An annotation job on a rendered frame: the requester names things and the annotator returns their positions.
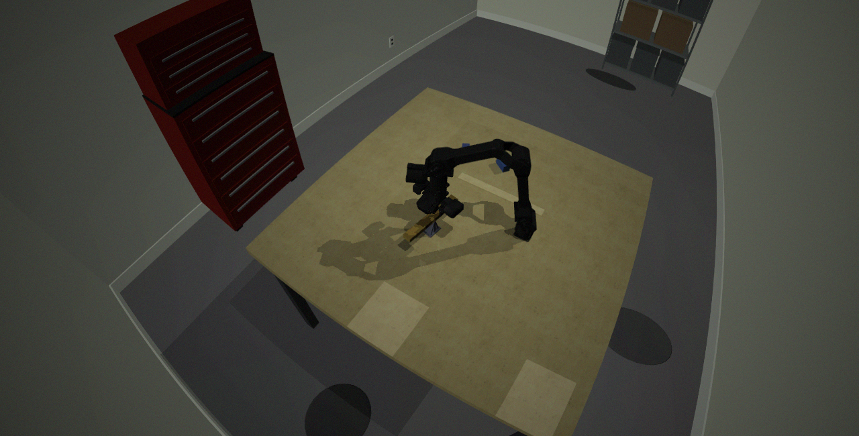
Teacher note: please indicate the blue rectangular block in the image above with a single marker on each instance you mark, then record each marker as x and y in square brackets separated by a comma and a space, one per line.
[502, 166]

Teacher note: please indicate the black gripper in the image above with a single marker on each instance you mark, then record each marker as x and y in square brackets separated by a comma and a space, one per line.
[448, 206]

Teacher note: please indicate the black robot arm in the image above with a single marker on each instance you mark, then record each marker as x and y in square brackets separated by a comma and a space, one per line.
[440, 164]

